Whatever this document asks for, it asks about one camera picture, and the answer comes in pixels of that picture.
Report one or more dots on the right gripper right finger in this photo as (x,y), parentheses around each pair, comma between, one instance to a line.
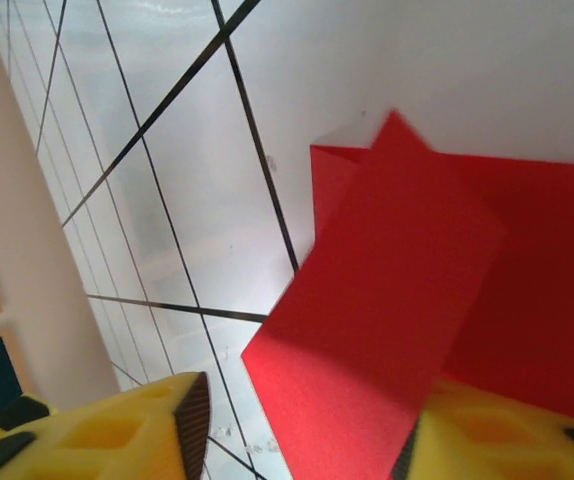
(507,450)

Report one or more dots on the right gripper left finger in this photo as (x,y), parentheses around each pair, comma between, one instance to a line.
(117,450)

